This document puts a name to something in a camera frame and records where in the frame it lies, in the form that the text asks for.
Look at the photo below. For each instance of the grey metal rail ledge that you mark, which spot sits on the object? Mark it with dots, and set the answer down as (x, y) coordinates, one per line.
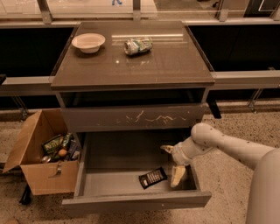
(41, 85)

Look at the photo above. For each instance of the green can in box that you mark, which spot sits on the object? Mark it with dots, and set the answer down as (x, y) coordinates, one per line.
(66, 141)

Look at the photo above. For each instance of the grey drawer cabinet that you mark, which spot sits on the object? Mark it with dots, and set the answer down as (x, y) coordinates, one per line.
(172, 72)

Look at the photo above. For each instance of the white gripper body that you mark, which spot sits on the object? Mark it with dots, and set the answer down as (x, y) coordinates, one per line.
(178, 155)

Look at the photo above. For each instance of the open grey middle drawer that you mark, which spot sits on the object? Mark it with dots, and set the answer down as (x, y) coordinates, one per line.
(111, 163)

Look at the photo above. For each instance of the black rxbar chocolate bar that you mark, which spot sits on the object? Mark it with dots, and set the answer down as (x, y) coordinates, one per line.
(153, 177)

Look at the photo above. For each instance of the crushed green soda can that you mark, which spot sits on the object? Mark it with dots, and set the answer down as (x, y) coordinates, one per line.
(134, 46)

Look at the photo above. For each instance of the open cardboard box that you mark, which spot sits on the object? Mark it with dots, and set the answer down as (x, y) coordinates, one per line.
(49, 178)

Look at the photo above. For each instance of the green snack bag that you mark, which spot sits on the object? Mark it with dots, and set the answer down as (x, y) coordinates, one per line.
(52, 145)

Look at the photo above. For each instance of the silver can in box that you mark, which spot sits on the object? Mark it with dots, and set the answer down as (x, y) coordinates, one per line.
(45, 159)

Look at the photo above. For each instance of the blue snack packet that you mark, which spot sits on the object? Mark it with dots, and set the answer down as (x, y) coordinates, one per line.
(73, 152)

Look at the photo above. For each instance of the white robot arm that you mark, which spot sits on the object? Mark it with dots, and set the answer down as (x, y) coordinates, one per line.
(264, 196)

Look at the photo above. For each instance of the black table leg foot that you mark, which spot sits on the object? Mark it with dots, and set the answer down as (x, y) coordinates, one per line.
(26, 196)

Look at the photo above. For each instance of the orange round fruit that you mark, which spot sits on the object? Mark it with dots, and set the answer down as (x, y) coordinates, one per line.
(62, 153)

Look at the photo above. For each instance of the closed scratched grey top drawer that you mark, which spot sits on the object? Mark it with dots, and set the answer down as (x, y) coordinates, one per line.
(133, 118)

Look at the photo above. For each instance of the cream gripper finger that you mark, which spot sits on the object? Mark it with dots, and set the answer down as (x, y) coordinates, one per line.
(167, 148)
(177, 174)

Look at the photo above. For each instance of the white paper bowl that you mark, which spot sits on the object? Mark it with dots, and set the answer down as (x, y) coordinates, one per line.
(88, 42)

